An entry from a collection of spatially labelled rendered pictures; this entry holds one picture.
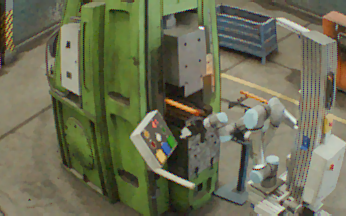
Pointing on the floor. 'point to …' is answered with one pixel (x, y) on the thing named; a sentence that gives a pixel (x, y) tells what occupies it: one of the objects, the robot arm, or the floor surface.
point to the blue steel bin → (246, 31)
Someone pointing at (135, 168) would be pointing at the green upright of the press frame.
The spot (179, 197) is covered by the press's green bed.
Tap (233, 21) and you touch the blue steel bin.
